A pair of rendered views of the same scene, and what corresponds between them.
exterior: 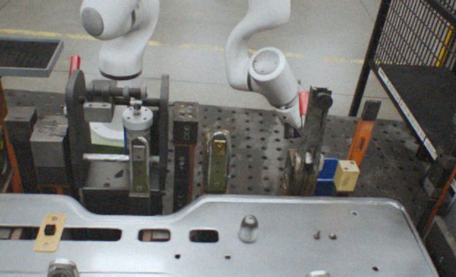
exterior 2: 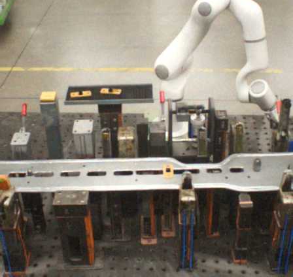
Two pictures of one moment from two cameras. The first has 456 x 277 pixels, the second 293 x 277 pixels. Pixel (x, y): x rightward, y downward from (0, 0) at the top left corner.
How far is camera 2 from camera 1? 1.26 m
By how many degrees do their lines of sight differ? 7
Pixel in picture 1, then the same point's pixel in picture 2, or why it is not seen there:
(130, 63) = (178, 91)
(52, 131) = (158, 128)
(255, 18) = (251, 66)
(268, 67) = (259, 89)
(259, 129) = (253, 127)
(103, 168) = (178, 147)
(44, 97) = not seen: hidden behind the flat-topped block
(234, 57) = (241, 85)
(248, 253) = (258, 175)
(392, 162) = not seen: outside the picture
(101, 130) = not seen: hidden behind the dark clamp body
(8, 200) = (143, 160)
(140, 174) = (202, 146)
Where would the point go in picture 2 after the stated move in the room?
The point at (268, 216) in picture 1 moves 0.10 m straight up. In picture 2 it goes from (265, 161) to (268, 140)
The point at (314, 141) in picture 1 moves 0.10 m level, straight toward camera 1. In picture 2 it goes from (284, 125) to (281, 138)
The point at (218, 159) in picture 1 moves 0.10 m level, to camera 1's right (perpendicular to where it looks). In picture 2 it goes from (239, 136) to (264, 137)
